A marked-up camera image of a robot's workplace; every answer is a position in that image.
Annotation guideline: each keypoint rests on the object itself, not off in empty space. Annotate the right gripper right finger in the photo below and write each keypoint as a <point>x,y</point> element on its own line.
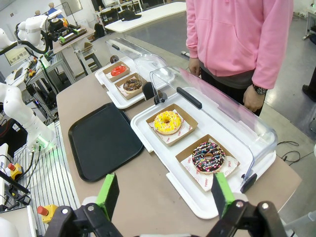
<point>222,195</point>

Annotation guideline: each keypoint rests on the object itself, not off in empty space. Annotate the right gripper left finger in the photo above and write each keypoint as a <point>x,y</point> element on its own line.
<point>108,195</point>

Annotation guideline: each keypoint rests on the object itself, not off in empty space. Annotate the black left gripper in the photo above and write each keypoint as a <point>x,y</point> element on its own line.
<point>55,28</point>

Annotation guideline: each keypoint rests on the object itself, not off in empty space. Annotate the person's right forearm pink sleeve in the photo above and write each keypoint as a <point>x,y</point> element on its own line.
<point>192,44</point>

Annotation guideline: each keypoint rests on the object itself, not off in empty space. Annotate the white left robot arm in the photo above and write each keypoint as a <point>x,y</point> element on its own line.
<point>22,111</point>

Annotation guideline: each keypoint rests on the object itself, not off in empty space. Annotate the person's left forearm pink sleeve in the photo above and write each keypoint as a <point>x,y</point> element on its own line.
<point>274,69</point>

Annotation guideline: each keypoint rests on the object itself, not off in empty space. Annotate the chocolate donut colourful sprinkles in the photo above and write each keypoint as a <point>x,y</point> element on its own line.
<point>197,160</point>

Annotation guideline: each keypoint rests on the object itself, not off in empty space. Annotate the black plastic serving tray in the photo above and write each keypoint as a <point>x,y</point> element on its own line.
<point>103,140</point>

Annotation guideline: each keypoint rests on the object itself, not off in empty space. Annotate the brown cardboard donut box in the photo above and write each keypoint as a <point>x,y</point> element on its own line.
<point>112,78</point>
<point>182,156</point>
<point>118,85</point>
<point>190,123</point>

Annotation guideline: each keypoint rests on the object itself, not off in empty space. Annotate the red glazed donut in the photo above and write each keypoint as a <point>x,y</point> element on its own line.
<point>114,71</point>

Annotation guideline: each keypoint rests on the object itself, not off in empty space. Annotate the chocolate donut with nuts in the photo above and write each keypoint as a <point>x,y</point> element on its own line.
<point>128,87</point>

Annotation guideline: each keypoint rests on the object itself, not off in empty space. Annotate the yellow sprinkled donut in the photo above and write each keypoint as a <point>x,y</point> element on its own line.
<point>160,126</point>

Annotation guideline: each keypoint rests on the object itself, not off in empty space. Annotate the person's left hand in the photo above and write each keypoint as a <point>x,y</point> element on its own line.
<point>254,101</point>

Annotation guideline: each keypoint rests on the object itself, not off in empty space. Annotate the person's right hand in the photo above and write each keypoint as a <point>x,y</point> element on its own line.
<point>194,66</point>

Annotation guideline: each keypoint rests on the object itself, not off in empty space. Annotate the wooden table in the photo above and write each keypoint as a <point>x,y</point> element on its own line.
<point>81,39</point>

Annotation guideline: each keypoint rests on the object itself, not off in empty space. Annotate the white printed paper liner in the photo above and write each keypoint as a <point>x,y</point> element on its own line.
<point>207,184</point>
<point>123,93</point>
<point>172,139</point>

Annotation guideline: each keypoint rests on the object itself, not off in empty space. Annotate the background person blue shirt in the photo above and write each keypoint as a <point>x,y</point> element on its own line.
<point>53,8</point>

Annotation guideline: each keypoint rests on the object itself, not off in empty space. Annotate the right white display case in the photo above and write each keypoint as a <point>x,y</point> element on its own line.
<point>182,197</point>

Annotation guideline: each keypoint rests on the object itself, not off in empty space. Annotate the white display case base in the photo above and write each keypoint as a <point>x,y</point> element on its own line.
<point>100,77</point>

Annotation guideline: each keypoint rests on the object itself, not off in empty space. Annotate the aluminium slotted robot bench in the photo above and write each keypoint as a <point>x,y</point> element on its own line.
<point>54,182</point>

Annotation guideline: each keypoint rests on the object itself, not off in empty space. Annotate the black item on table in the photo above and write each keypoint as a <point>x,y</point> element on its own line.
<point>130,15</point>

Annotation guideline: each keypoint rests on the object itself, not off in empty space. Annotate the yellow emergency stop button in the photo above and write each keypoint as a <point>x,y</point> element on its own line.
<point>14,171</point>
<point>48,214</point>

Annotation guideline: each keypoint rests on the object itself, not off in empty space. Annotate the clear display case lid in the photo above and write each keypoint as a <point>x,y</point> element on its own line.
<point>138,56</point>
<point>222,111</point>

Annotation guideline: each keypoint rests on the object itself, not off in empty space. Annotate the white table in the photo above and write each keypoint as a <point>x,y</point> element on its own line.
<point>153,14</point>

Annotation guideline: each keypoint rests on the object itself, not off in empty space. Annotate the person's dark trousers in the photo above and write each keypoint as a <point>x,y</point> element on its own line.
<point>222,86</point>

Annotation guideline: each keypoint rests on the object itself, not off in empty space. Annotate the black wristwatch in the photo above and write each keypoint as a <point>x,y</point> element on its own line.
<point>259,90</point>

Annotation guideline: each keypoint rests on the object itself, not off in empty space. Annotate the person's pink hoodie torso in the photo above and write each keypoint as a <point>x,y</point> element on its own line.
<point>234,37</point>

